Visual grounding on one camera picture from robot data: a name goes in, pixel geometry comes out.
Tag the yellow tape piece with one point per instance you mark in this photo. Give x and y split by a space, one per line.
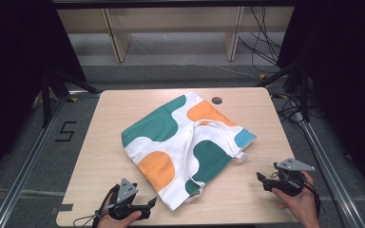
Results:
283 96
73 99
262 76

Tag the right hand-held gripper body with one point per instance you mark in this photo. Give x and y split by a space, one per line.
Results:
291 177

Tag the person's left hand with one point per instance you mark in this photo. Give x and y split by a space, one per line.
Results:
117 223

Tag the black curtain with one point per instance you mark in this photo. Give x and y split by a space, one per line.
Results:
351 79
12 79

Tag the white tote bag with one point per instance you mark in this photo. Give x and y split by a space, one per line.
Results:
158 126

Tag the person's right hand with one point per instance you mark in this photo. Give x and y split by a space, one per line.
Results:
304 205

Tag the grey tape strip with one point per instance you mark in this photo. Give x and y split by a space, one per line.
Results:
66 208

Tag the aluminium rail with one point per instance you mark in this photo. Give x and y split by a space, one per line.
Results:
326 164
28 164

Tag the black metal stand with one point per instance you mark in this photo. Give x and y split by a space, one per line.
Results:
303 95
47 101

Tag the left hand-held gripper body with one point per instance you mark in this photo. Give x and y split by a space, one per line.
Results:
126 191

